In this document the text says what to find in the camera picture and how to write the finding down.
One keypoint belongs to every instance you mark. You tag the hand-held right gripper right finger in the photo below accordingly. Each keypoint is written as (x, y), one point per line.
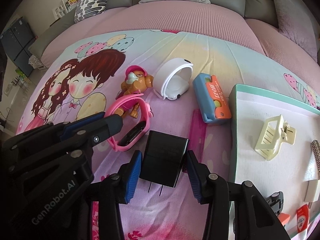
(193, 176)

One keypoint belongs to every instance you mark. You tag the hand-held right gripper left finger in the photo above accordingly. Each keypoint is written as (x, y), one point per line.
(133, 177)

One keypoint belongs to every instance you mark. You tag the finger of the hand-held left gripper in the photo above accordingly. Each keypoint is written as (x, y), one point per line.
(82, 123)
(112, 125)

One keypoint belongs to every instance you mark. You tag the pink wrist watch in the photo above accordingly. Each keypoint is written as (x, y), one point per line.
(132, 135)

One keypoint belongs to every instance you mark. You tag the black wall charger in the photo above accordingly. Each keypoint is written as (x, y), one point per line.
(162, 157)

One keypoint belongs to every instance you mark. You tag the teal cardboard tray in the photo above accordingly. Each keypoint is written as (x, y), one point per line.
(250, 130)

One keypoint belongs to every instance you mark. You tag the black toy car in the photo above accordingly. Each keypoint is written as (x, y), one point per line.
(275, 200)

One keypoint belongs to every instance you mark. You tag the orange plastic tool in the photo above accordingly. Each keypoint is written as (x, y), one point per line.
(283, 220)

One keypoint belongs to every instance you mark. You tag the cream hair claw clip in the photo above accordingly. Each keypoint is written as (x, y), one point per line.
(286, 136)

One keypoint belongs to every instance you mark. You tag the red bottle white cap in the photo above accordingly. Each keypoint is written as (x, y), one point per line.
(303, 217)

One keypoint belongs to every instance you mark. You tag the white wall charger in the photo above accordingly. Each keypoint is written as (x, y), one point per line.
(313, 192)

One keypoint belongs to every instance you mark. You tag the patterned hair clip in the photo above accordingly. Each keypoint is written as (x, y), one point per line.
(315, 152)

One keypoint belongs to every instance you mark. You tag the brown toy dog figure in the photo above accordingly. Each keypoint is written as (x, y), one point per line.
(140, 80)

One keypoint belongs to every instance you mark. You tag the white wrist watch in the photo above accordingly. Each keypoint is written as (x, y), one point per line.
(162, 75)

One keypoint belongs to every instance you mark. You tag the white lace covered box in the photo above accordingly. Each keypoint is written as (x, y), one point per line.
(37, 62)

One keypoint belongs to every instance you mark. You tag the blue orange plastic box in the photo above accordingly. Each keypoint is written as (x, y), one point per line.
(202, 97)

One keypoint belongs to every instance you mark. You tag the dark cabinet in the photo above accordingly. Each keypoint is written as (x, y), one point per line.
(17, 45)

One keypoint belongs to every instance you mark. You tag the yellow printed book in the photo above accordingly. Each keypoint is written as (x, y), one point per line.
(72, 1)

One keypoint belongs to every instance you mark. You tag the black white patterned pillow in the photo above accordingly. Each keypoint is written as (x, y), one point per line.
(92, 0)

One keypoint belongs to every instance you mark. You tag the pink sofa cover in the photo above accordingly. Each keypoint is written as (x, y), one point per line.
(175, 17)

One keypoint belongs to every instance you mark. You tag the purple grey pillow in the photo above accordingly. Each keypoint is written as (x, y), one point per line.
(295, 17)

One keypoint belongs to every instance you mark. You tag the white photo frame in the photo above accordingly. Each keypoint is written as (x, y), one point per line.
(59, 11)

